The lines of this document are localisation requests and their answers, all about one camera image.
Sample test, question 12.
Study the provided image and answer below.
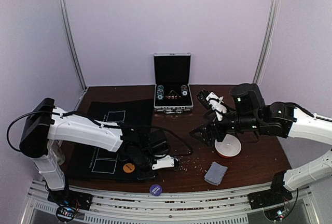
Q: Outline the orange big blind button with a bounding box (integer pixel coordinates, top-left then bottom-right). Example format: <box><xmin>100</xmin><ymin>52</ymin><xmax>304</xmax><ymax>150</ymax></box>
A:
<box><xmin>122</xmin><ymin>163</ymin><xmax>135</xmax><ymax>174</ymax></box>

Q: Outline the purple small blind button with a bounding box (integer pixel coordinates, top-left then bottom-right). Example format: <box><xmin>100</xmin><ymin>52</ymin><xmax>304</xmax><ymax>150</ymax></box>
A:
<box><xmin>149</xmin><ymin>184</ymin><xmax>163</xmax><ymax>197</ymax></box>

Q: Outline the black poker mat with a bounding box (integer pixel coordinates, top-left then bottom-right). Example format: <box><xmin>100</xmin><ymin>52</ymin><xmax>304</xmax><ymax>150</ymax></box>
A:
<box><xmin>66</xmin><ymin>99</ymin><xmax>154</xmax><ymax>182</ymax></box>

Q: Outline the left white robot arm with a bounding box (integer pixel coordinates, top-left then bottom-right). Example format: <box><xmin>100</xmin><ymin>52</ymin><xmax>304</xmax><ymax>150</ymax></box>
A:
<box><xmin>6</xmin><ymin>97</ymin><xmax>179</xmax><ymax>205</ymax></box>

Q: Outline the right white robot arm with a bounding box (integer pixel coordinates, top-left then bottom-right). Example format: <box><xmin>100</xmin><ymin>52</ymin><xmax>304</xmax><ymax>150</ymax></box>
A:
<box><xmin>190</xmin><ymin>83</ymin><xmax>331</xmax><ymax>204</ymax></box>

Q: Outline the white and orange bowl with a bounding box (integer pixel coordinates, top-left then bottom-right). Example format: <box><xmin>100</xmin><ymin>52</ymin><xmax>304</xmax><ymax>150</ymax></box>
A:
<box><xmin>214</xmin><ymin>134</ymin><xmax>242</xmax><ymax>158</ymax></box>

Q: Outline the deck of grey cards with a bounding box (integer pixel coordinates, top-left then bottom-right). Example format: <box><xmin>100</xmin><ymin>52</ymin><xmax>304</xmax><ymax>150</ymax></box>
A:
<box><xmin>204</xmin><ymin>162</ymin><xmax>228</xmax><ymax>186</ymax></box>

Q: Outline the right chip stack in case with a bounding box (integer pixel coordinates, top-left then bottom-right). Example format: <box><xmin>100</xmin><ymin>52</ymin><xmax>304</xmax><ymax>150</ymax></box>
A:
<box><xmin>181</xmin><ymin>85</ymin><xmax>188</xmax><ymax>96</ymax></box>

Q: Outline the chip stack in case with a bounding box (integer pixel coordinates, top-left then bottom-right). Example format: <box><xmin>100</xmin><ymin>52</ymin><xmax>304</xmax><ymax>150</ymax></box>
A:
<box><xmin>181</xmin><ymin>85</ymin><xmax>188</xmax><ymax>96</ymax></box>
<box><xmin>156</xmin><ymin>85</ymin><xmax>164</xmax><ymax>101</ymax></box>

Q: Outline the aluminium poker case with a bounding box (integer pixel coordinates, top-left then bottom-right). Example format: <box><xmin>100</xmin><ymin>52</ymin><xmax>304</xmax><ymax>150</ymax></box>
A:
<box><xmin>153</xmin><ymin>53</ymin><xmax>193</xmax><ymax>114</ymax></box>

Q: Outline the left chip stack in case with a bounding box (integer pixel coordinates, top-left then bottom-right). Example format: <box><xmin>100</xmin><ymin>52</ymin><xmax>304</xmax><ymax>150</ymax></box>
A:
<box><xmin>156</xmin><ymin>85</ymin><xmax>164</xmax><ymax>101</ymax></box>

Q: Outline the beige mug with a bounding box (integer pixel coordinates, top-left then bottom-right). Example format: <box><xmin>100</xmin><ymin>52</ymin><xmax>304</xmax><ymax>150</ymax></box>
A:
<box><xmin>52</xmin><ymin>141</ymin><xmax>65</xmax><ymax>165</ymax></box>

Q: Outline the right aluminium frame post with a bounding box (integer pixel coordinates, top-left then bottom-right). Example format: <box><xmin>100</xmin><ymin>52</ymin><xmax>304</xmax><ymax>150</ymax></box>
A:
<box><xmin>253</xmin><ymin>0</ymin><xmax>281</xmax><ymax>85</ymax></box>

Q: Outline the aluminium frame post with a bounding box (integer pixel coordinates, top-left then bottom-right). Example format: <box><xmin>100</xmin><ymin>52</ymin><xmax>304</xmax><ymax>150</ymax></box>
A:
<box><xmin>59</xmin><ymin>0</ymin><xmax>88</xmax><ymax>91</ymax></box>
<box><xmin>253</xmin><ymin>0</ymin><xmax>281</xmax><ymax>85</ymax></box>

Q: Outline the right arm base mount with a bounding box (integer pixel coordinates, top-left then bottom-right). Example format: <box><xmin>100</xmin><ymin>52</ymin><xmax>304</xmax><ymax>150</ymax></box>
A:
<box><xmin>248</xmin><ymin>189</ymin><xmax>293</xmax><ymax>222</ymax></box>

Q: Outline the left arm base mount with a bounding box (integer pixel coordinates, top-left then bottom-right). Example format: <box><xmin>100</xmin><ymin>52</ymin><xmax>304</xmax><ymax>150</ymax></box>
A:
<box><xmin>47</xmin><ymin>190</ymin><xmax>93</xmax><ymax>222</ymax></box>

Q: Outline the left aluminium frame post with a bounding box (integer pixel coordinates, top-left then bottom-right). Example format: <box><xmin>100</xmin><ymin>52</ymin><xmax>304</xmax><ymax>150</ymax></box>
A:
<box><xmin>59</xmin><ymin>0</ymin><xmax>88</xmax><ymax>91</ymax></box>

